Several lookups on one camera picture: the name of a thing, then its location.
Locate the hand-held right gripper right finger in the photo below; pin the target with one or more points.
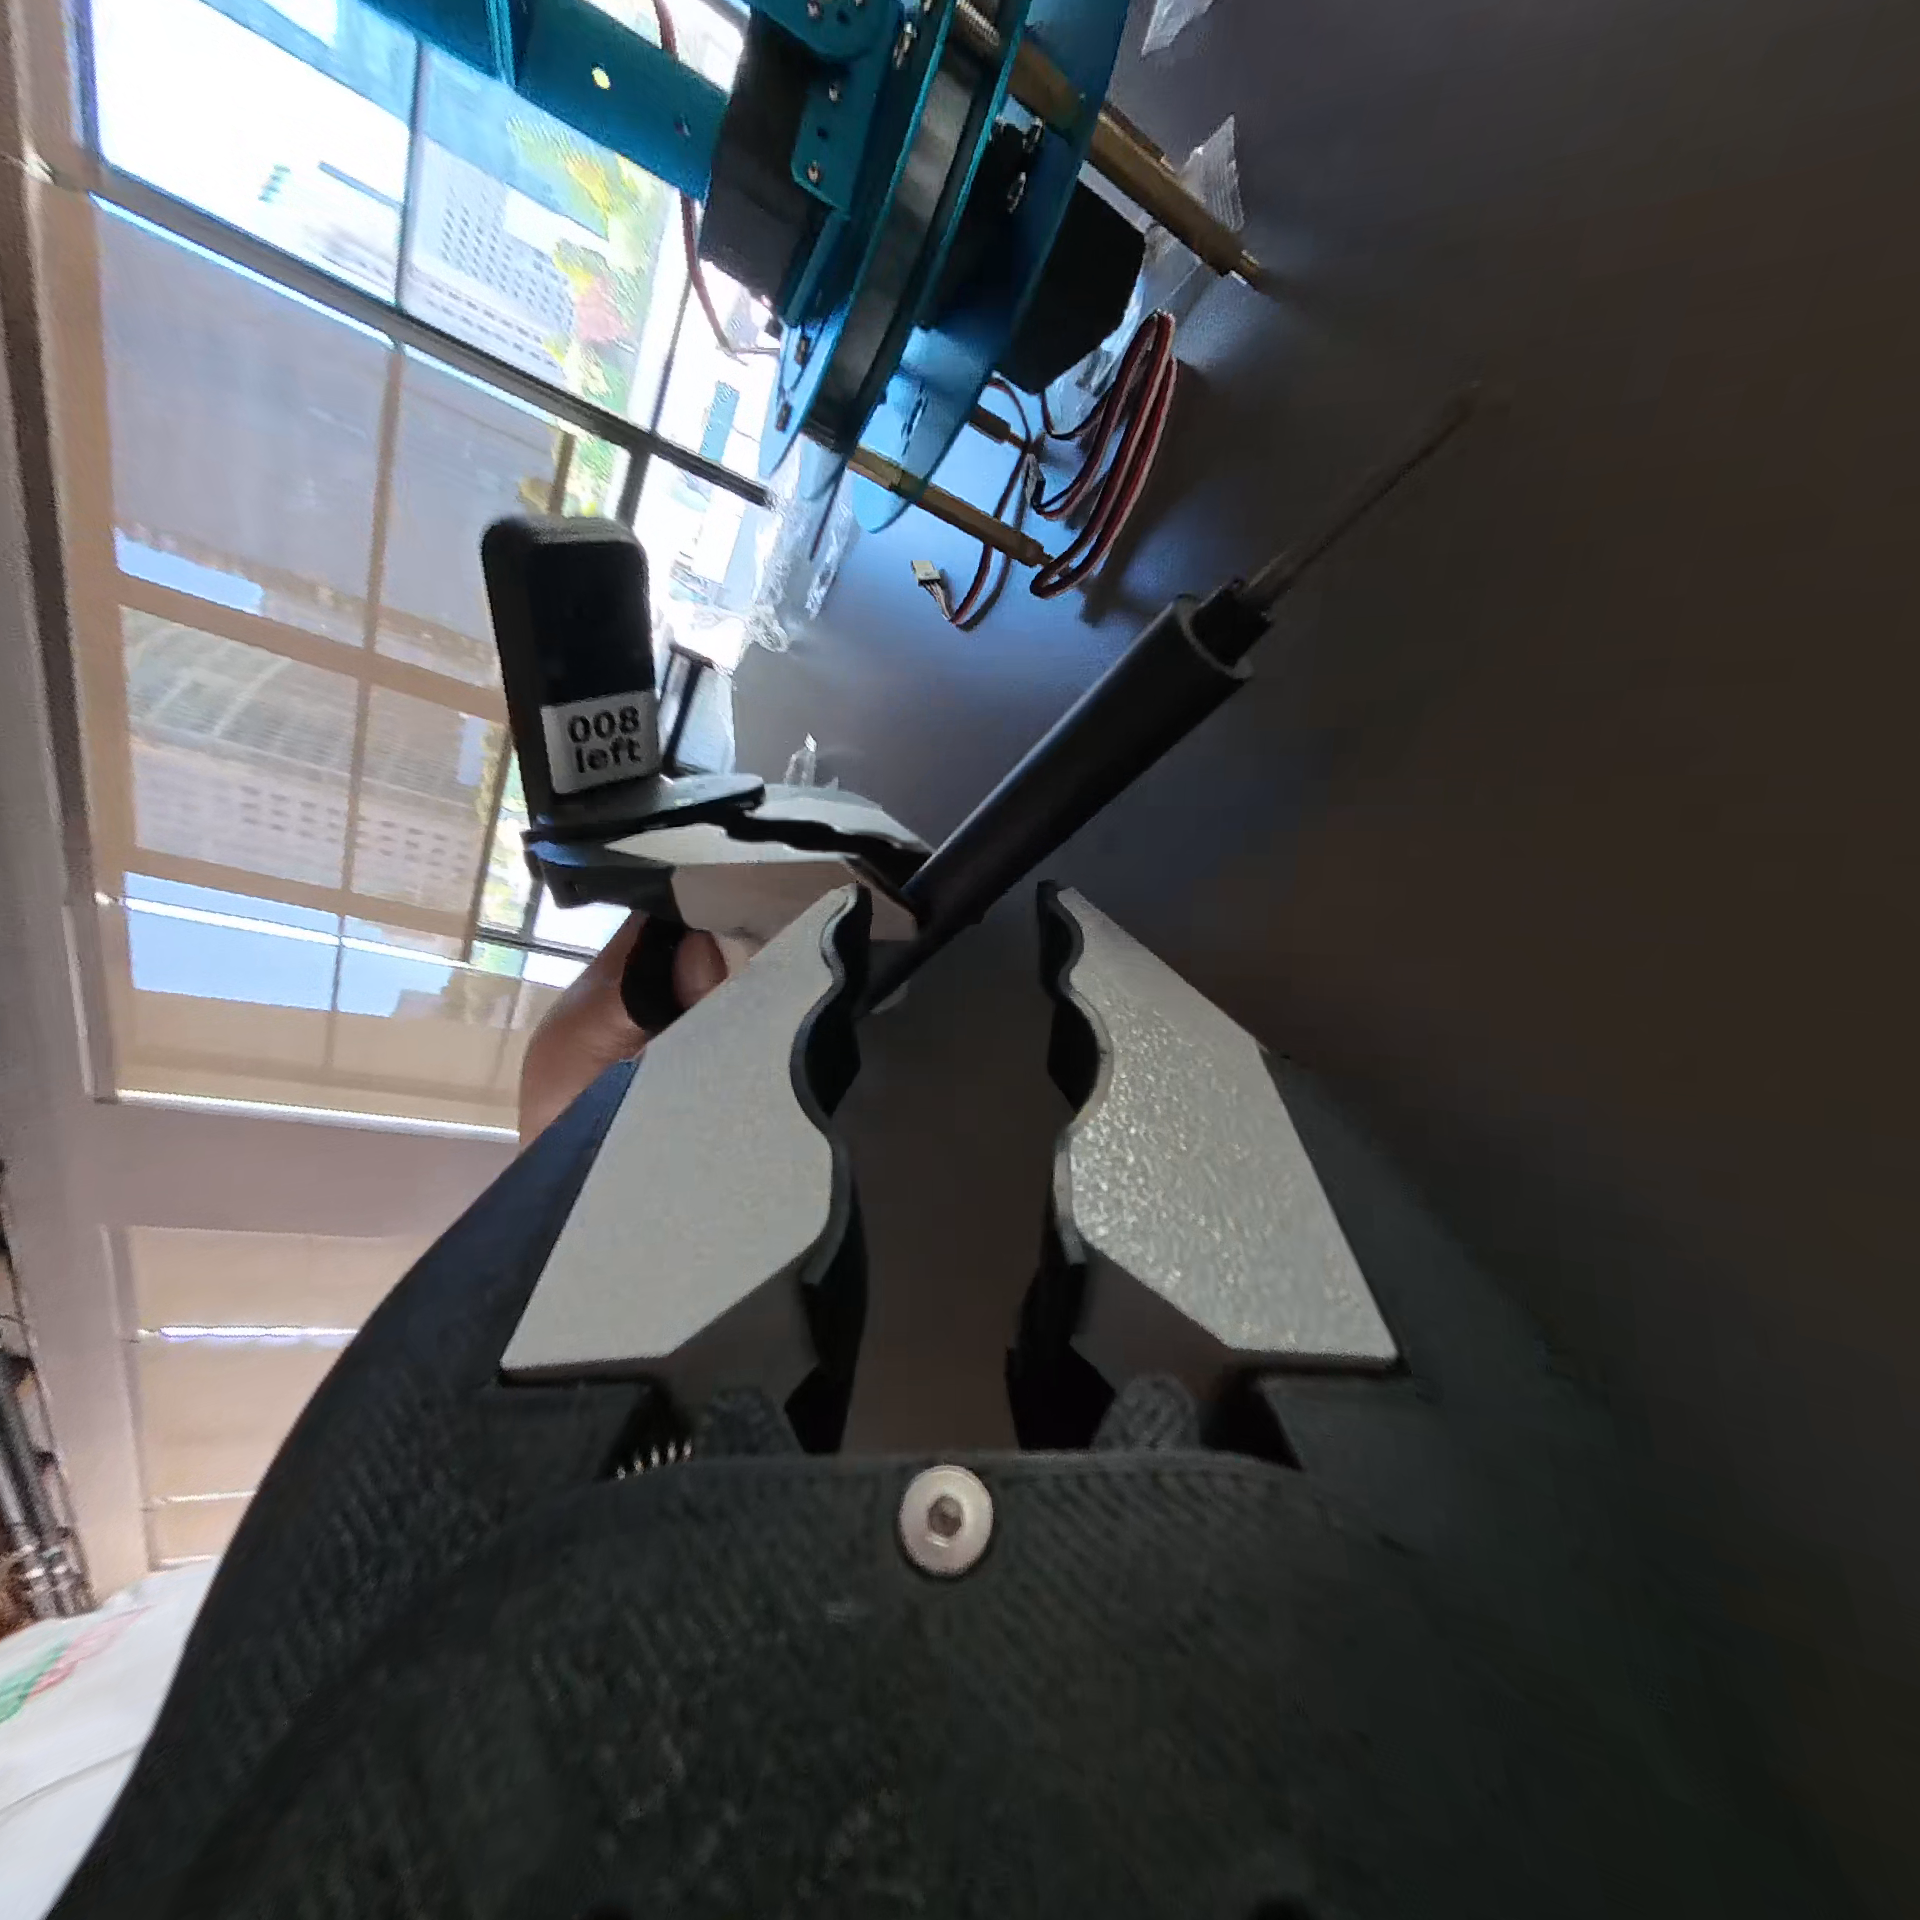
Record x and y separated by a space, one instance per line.
1216 1199

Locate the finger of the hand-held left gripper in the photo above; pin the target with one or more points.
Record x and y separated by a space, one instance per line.
841 811
721 855

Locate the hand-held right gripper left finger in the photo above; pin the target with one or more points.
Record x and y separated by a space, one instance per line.
689 1199

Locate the black precision screwdriver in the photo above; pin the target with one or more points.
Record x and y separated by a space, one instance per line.
1080 736

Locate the blue toy robot arm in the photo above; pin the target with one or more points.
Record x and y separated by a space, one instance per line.
888 194

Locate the dark desk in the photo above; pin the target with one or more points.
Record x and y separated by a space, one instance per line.
1576 748

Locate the person's left hand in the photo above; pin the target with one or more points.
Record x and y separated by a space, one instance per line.
581 1037

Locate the clear plastic parts bag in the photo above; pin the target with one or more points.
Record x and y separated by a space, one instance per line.
790 600
1216 166

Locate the large paned window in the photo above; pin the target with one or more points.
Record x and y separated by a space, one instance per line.
256 452

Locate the white printed sack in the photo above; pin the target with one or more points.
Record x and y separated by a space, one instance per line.
77 1724

